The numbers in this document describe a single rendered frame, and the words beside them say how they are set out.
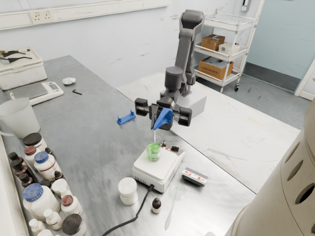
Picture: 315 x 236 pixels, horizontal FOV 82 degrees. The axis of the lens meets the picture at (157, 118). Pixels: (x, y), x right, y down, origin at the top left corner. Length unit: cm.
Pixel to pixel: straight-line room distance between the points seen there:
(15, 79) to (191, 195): 129
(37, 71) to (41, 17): 46
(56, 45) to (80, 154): 124
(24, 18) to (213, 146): 156
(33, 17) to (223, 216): 171
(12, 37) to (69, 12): 46
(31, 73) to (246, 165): 139
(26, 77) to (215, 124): 124
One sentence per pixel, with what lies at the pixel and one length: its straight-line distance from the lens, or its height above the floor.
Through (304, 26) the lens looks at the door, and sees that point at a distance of 333.
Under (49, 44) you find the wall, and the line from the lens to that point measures 188.
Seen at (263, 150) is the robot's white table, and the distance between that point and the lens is 93.
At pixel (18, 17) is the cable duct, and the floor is 125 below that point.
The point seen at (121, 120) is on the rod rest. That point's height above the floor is 91.
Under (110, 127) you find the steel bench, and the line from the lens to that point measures 94.
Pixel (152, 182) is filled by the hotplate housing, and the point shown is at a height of 95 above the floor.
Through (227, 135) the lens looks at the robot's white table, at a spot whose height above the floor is 90.
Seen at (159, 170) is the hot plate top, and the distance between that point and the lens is 64.
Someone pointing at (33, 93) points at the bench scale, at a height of 95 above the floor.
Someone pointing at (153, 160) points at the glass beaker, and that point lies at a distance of 64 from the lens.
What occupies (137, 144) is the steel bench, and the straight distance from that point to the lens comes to 83.
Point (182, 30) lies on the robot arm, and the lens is 69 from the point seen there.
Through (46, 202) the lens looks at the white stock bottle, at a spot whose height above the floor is 99.
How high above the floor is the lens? 151
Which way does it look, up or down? 40 degrees down
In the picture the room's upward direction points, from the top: straight up
